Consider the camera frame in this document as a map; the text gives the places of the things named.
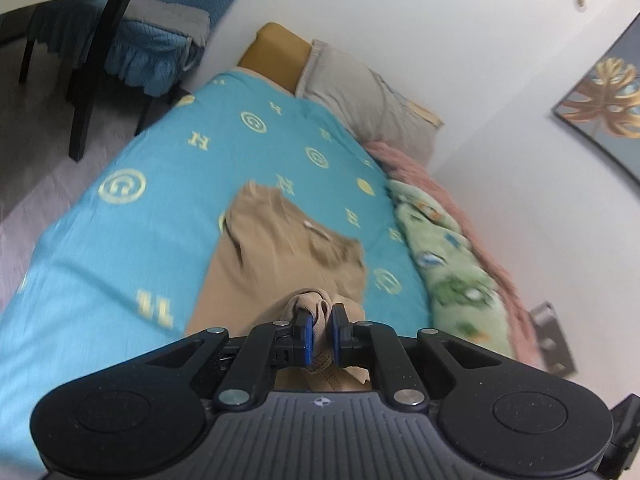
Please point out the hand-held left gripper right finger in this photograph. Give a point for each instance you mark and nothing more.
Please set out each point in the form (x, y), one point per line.
(337, 335)

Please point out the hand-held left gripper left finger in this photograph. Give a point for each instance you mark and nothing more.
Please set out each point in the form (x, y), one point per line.
(307, 340)

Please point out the tan pants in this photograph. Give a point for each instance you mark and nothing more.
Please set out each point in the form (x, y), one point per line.
(280, 250)

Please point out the green printed blanket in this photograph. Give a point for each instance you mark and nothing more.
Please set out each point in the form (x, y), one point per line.
(450, 270)

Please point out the pink fuzzy blanket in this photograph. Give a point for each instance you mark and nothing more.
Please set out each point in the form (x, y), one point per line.
(440, 185)

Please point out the teal patterned bed sheet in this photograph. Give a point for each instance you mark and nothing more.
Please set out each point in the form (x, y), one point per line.
(150, 210)

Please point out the grey pillow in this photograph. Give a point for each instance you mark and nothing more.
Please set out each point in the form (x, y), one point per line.
(360, 95)

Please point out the tan headboard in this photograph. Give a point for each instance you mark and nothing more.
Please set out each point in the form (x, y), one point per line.
(275, 52)

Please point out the blue covered chair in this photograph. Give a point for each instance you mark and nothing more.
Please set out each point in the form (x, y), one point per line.
(150, 55)

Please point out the grey seat cushion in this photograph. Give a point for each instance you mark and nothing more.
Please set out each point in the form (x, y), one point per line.
(170, 15)

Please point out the gold leaf wall picture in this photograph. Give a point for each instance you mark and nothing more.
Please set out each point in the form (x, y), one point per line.
(607, 95)

